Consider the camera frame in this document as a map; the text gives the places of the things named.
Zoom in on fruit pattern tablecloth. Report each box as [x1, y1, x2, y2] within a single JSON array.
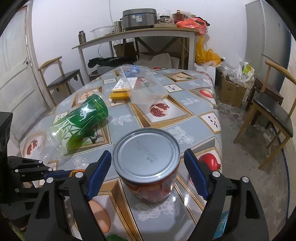
[[21, 65, 222, 240]]

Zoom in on cardboard box on floor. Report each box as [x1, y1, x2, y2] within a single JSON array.
[[218, 75, 246, 108]]

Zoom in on white side table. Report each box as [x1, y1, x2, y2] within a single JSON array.
[[75, 27, 200, 83]]

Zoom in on silver refrigerator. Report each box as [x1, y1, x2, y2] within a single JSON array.
[[245, 1, 291, 81]]

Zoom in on white door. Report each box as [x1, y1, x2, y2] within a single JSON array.
[[1, 6, 49, 141]]

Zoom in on metal thermos flask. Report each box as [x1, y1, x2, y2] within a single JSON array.
[[78, 31, 86, 44]]

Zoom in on clear plastic bowl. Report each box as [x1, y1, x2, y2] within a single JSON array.
[[90, 26, 114, 39]]

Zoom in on clear plastic container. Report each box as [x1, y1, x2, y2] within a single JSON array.
[[120, 65, 168, 105]]

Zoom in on left wooden chair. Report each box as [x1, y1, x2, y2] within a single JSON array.
[[38, 56, 85, 106]]

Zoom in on dark wooden stool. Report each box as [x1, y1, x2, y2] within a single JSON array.
[[245, 77, 284, 126]]

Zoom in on black clothes under table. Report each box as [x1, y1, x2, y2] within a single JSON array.
[[87, 56, 137, 68]]

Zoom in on green scream plastic bottle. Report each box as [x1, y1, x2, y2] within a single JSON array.
[[38, 92, 111, 162]]

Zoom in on red tin can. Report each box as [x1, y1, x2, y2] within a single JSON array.
[[112, 128, 181, 203]]

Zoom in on orange peel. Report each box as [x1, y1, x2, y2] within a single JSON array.
[[69, 169, 84, 177]]

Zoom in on wooden chair black seat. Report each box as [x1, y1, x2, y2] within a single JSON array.
[[233, 60, 295, 170]]

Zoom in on orange plastic bag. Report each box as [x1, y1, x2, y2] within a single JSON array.
[[176, 17, 209, 36]]

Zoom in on yellow plastic bag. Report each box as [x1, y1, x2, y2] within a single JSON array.
[[195, 36, 222, 67]]

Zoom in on yellow medicine box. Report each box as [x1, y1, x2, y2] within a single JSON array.
[[109, 77, 137, 100]]

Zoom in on grey rice cooker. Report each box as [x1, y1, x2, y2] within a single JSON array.
[[122, 8, 157, 31]]

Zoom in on blue plastic trash basket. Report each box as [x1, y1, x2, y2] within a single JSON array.
[[213, 211, 229, 240]]

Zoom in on blue wrapper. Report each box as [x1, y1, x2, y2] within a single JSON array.
[[124, 65, 140, 78]]

